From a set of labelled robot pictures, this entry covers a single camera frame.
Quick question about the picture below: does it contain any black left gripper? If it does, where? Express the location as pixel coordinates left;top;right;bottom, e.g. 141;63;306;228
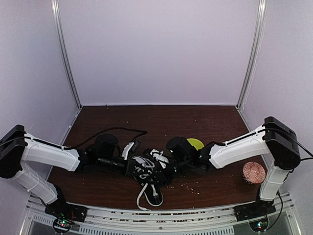
98;155;148;177

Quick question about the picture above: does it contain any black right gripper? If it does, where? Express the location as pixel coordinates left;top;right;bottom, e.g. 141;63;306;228
145;158;191;187

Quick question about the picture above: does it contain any black white canvas sneaker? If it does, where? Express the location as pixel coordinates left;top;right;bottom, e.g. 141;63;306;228
131;149;177;211

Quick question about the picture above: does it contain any white shoelace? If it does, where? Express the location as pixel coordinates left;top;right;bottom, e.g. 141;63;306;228
132;150;164;211

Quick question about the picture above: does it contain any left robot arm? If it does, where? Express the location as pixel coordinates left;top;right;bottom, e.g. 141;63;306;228
0;124;135;217

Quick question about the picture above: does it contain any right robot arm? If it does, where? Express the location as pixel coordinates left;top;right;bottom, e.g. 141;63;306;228
151;117;301;216

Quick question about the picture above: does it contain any lime green bowl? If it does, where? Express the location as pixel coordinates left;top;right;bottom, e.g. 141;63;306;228
187;138;204;151

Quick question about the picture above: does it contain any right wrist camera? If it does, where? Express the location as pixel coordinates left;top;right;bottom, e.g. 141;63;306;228
150;149;169;169

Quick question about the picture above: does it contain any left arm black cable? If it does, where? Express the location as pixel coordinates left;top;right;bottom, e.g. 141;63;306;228
0;126;148;157

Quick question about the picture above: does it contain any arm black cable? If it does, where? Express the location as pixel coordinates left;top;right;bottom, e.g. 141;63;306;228
0;126;148;157
264;123;313;221

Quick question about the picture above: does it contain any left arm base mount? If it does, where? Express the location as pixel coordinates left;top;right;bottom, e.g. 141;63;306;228
45;204;88;234

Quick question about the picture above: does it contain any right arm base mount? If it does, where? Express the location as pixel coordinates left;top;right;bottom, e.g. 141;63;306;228
234;201;276;233

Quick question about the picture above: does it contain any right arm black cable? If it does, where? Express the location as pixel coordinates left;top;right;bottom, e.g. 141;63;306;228
264;123;313;221

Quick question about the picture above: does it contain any front aluminium rail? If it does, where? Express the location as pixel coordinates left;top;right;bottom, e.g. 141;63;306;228
18;193;304;235

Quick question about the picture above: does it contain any right aluminium frame post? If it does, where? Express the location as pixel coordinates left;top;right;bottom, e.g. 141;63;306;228
237;0;267;110

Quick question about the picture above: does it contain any aluminium frame post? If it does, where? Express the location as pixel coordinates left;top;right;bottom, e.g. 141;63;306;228
237;0;267;110
51;0;83;109

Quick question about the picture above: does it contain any left aluminium frame post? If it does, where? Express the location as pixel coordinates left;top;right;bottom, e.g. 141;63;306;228
51;0;83;109

